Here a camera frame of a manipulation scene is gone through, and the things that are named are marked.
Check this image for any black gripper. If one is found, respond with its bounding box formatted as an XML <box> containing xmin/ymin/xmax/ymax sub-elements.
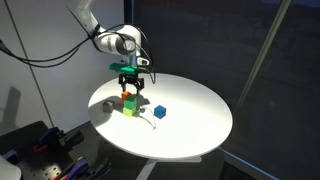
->
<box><xmin>118</xmin><ymin>74</ymin><xmax>144</xmax><ymax>97</ymax></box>

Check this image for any green block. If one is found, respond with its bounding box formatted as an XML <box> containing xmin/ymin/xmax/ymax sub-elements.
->
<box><xmin>124</xmin><ymin>96</ymin><xmax>137</xmax><ymax>110</ymax></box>

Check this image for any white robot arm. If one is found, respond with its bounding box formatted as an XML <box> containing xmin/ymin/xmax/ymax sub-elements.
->
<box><xmin>65</xmin><ymin>0</ymin><xmax>151</xmax><ymax>93</ymax></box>

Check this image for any orange block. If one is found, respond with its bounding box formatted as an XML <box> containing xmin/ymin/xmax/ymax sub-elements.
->
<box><xmin>121</xmin><ymin>91</ymin><xmax>132</xmax><ymax>100</ymax></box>

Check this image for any yellow-green block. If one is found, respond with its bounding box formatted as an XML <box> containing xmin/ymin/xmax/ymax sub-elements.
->
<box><xmin>122</xmin><ymin>108</ymin><xmax>136</xmax><ymax>117</ymax></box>

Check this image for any grey block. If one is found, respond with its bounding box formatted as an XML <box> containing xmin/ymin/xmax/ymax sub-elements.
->
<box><xmin>102</xmin><ymin>100</ymin><xmax>115</xmax><ymax>113</ymax></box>

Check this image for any blue block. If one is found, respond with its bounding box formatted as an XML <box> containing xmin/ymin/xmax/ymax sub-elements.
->
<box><xmin>154</xmin><ymin>105</ymin><xmax>166</xmax><ymax>119</ymax></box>

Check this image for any white round table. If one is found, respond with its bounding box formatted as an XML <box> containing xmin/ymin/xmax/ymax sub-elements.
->
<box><xmin>87</xmin><ymin>72</ymin><xmax>234</xmax><ymax>180</ymax></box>

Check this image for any black clamp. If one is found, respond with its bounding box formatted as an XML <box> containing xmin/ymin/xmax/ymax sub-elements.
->
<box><xmin>65</xmin><ymin>131</ymin><xmax>84</xmax><ymax>147</ymax></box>

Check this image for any purple clamp lower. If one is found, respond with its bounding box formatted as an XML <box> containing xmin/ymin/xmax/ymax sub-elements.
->
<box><xmin>52</xmin><ymin>158</ymin><xmax>111</xmax><ymax>180</ymax></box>

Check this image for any purple orange clamp upper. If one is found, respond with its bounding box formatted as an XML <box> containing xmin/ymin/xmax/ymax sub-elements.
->
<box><xmin>32</xmin><ymin>127</ymin><xmax>64</xmax><ymax>153</ymax></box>

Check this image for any perforated metal plate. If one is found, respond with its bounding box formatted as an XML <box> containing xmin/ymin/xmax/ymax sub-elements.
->
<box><xmin>18</xmin><ymin>160</ymin><xmax>62</xmax><ymax>180</ymax></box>

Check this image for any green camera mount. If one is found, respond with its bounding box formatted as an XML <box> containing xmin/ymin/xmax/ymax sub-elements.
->
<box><xmin>109</xmin><ymin>63</ymin><xmax>137</xmax><ymax>74</ymax></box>

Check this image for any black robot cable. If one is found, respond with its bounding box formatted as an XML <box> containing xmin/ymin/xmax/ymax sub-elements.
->
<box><xmin>0</xmin><ymin>6</ymin><xmax>157</xmax><ymax>85</ymax></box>

